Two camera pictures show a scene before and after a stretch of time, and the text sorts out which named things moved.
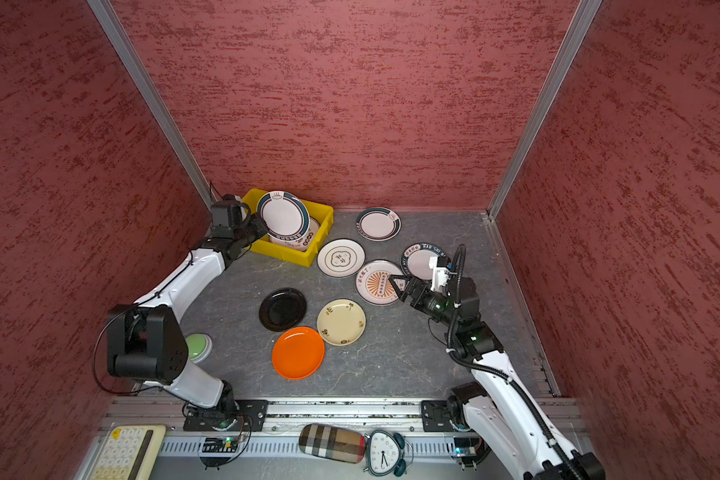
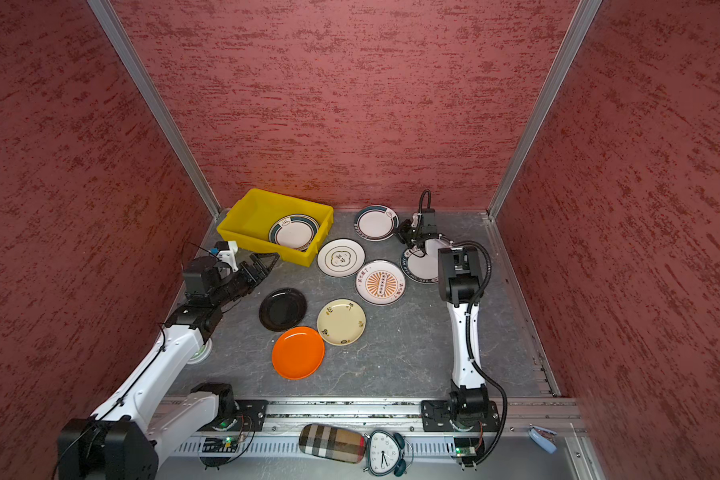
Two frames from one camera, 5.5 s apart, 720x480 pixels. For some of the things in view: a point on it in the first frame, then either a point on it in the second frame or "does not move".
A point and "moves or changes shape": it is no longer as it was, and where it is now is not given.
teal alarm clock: [388, 454] does not move
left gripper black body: [251, 230] to [235, 284]
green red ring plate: [379, 224] does not move
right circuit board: [465, 446] does not move
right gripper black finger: [414, 290] to [406, 231]
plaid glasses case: [330, 442] does not move
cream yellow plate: [341, 322] does not move
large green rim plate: [285, 215] moves or changes shape
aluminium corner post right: [584, 16] does not move
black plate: [282, 309] does not move
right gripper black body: [435, 304] to [418, 232]
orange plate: [298, 352] does not move
